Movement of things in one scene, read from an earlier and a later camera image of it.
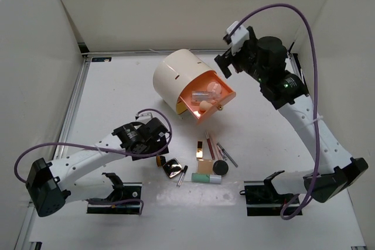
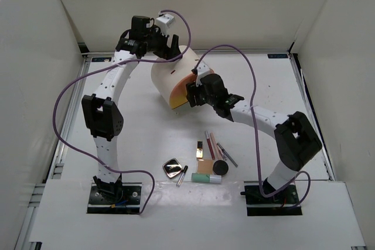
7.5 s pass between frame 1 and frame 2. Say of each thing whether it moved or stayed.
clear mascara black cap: stayed
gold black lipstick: stayed
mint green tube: stayed
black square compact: stayed
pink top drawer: moved
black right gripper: moved
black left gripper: moved
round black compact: stayed
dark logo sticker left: stayed
